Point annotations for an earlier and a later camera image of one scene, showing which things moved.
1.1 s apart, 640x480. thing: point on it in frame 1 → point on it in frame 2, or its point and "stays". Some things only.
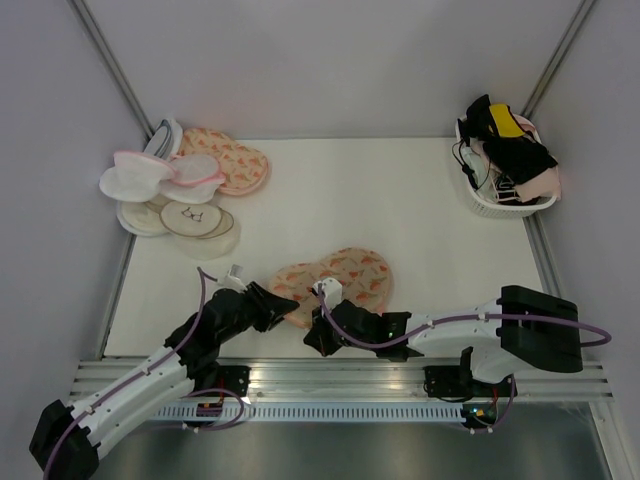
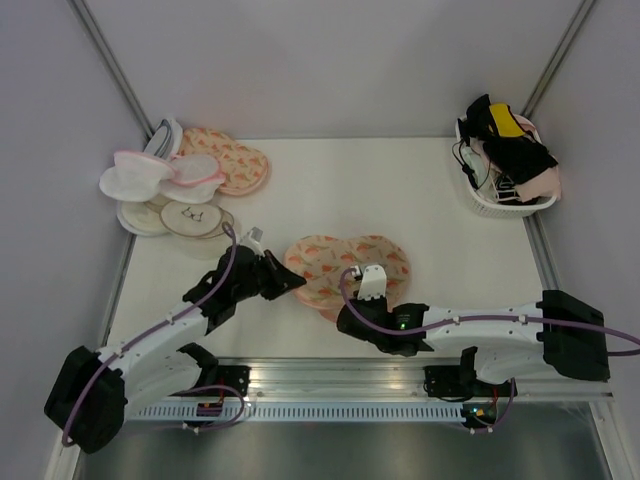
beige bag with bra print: (197, 220) stays
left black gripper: (271, 307) → (282, 279)
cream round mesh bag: (139, 219) stays
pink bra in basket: (547, 185) stays
